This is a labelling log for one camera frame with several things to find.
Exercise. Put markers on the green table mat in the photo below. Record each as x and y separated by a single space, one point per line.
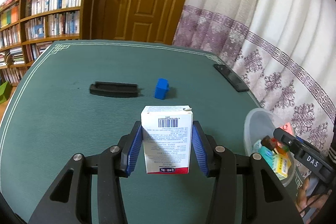
52 115

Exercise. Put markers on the white red blue box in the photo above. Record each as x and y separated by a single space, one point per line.
167 133

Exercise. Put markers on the yellow medicine box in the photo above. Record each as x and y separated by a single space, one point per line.
281 165

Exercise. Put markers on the white green medicine box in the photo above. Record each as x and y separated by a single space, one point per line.
257 147

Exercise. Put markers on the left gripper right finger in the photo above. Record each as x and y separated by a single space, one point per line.
264 198

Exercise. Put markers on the wooden bookshelf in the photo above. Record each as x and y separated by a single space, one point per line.
28 27

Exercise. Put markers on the black comb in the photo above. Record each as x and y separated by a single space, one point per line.
115 90

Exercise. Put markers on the orange yellow toy brick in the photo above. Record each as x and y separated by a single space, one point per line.
281 148

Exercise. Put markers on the pink green toy brick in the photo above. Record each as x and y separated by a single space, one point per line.
287 128

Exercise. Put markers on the clear plastic bowl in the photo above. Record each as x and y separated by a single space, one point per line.
258 124

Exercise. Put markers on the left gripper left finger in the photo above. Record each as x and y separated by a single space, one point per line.
68 199

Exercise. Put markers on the person's right hand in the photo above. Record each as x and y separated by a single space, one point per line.
305 197

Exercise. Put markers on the brown gold cosmetic tube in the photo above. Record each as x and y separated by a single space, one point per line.
270 143

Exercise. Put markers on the black smartphone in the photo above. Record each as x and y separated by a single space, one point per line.
235 81

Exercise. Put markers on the blue toy brick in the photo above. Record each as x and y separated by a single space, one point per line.
161 89

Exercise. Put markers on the white purple patterned curtain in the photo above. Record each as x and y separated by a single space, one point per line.
284 50

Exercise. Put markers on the teal plastic case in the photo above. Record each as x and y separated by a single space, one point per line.
269 157

